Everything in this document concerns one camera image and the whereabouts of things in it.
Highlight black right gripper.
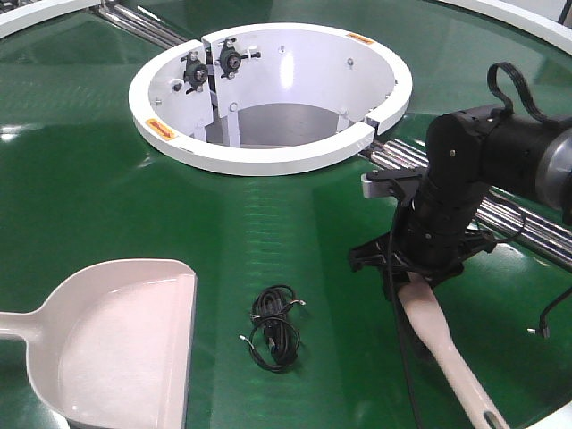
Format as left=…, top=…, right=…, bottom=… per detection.
left=349, top=225, right=496, bottom=300

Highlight beige hand broom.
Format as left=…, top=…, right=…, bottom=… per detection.
left=398, top=273, right=509, bottom=428

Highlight beige plastic dustpan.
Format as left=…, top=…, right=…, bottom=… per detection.
left=1, top=258, right=198, bottom=428

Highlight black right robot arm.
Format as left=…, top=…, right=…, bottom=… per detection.
left=349, top=105, right=571, bottom=286

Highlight steel rollers right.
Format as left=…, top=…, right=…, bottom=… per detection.
left=360, top=139, right=571, bottom=271

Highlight steel rollers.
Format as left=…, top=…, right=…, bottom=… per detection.
left=360, top=139, right=571, bottom=271
left=91, top=1, right=188, bottom=49

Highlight orange sticker rear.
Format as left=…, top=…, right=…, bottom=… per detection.
left=347, top=32, right=374, bottom=45

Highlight white outer rim right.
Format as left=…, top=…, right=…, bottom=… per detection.
left=442, top=0, right=571, bottom=55

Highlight white rim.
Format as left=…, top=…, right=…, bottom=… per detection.
left=442, top=0, right=571, bottom=55
left=1, top=0, right=102, bottom=38

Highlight orange arrow sticker front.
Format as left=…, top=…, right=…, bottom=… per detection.
left=145, top=118, right=177, bottom=141

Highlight steel rollers top left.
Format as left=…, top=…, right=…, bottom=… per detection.
left=91, top=1, right=188, bottom=49

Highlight white outer rim left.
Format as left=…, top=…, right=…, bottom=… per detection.
left=1, top=0, right=102, bottom=38

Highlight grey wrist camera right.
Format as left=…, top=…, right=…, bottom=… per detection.
left=361, top=167, right=426, bottom=203

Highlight black flat ribbon cable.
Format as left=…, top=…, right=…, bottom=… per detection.
left=486, top=62, right=572, bottom=130

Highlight white central ring housing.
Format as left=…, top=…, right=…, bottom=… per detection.
left=129, top=22, right=413, bottom=176

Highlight right black bearing mount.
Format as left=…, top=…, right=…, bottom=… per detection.
left=214, top=38, right=262, bottom=80

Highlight black bearing mount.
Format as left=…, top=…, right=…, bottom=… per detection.
left=181, top=51, right=208, bottom=95
left=214, top=38, right=262, bottom=80

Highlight left black bearing mount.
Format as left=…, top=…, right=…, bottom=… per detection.
left=181, top=51, right=208, bottom=95

